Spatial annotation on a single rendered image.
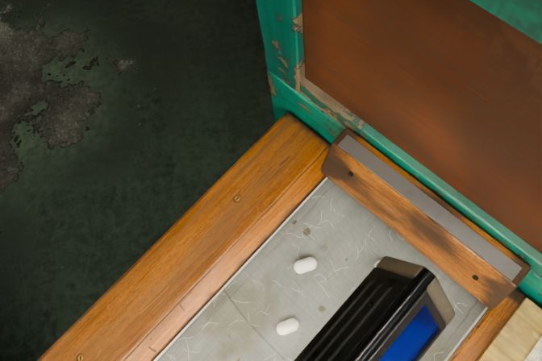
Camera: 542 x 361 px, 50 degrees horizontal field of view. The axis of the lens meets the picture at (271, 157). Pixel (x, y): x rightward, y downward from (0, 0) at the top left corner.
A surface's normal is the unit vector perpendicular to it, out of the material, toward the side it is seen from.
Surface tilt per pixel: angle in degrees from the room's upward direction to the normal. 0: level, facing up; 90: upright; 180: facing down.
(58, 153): 0
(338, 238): 0
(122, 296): 0
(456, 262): 66
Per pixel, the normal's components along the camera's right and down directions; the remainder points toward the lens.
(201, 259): -0.07, -0.40
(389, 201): -0.66, 0.48
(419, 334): 0.57, 0.30
